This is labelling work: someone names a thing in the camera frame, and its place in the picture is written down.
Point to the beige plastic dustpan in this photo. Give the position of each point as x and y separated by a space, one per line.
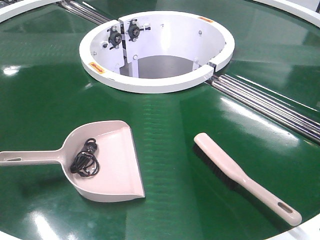
118 179

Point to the beige hand brush black bristles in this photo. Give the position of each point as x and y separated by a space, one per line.
226 169

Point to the green circular conveyor belt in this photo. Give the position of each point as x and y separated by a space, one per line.
45 93

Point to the orange warning sticker front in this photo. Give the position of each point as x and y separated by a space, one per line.
97 68

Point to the orange warning sticker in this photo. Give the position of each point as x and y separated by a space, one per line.
205 19
97 68

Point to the orange warning sticker rear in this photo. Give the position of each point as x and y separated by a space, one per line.
205 19

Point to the steel rollers top left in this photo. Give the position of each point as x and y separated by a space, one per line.
83 11

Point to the steel rollers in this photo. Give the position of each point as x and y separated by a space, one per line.
267 105
83 11

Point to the steel rollers right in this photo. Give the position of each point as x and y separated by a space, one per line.
267 105

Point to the white outer rim right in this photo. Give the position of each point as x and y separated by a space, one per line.
308 10

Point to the white rim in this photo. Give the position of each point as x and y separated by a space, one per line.
22 6
308 10

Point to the white outer rim left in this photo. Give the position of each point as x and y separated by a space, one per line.
22 6

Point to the white inner ring guard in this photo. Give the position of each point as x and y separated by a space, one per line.
209 46

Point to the black bearing mount left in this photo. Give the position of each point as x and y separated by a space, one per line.
115 38

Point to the black bearing mount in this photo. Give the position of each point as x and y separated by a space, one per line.
115 38
134 30

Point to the black bearing mount right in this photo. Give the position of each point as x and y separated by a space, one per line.
134 30

